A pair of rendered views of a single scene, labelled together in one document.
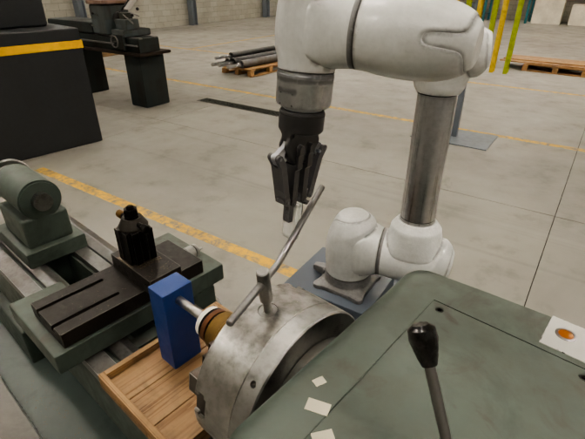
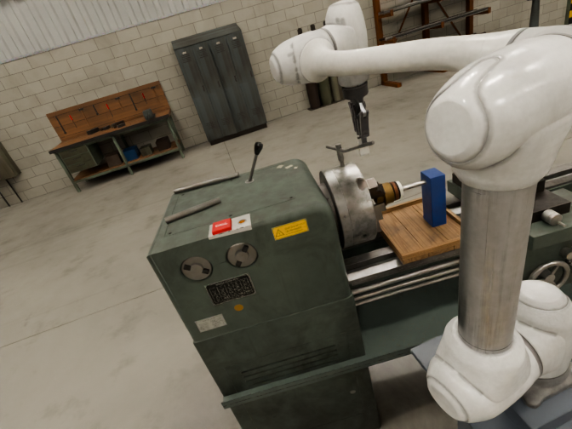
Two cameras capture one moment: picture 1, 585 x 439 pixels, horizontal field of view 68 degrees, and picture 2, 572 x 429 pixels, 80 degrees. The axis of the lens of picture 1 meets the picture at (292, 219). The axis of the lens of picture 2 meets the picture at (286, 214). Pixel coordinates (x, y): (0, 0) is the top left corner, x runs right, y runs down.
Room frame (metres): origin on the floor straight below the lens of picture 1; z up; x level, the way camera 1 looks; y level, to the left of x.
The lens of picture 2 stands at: (1.27, -0.92, 1.74)
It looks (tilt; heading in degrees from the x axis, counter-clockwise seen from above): 28 degrees down; 139
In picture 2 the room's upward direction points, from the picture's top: 16 degrees counter-clockwise
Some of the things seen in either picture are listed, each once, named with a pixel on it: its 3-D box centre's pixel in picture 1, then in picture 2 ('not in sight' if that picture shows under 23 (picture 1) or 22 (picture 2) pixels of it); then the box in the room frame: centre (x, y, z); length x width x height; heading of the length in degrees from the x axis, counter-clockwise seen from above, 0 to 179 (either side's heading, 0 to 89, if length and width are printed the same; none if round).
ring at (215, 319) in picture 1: (225, 334); (386, 193); (0.67, 0.14, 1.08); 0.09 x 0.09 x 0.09; 48
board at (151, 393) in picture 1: (198, 369); (418, 225); (0.75, 0.23, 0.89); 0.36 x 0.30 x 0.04; 138
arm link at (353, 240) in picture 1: (353, 241); (532, 324); (1.21, -0.20, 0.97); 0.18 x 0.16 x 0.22; 68
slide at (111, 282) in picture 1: (124, 286); (503, 190); (1.00, 0.49, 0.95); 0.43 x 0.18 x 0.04; 138
